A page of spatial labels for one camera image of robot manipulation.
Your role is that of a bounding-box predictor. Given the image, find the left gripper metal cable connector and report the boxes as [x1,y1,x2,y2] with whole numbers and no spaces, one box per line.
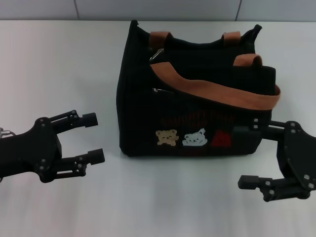
[0,126,16,137]

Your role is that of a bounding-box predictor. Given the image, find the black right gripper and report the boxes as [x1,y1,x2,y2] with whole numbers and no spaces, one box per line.
[233,118,316,202]

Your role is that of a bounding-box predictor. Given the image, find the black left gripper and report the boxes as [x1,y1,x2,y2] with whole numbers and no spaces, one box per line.
[0,110,106,184]

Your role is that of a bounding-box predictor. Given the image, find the black food bag brown straps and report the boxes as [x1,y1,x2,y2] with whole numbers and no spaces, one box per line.
[118,19,282,158]

